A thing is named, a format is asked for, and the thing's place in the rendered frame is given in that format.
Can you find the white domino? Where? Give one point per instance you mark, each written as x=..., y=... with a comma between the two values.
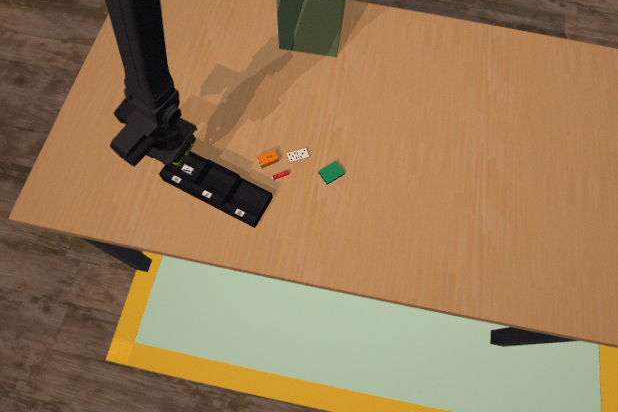
x=297, y=155

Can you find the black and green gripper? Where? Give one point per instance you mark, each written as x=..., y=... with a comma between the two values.
x=176, y=145

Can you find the black rack of bins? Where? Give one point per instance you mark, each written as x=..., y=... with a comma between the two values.
x=244, y=201

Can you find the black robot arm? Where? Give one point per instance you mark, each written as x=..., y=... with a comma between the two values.
x=139, y=32

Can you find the orange rectangular block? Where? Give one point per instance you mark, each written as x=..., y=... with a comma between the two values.
x=267, y=158

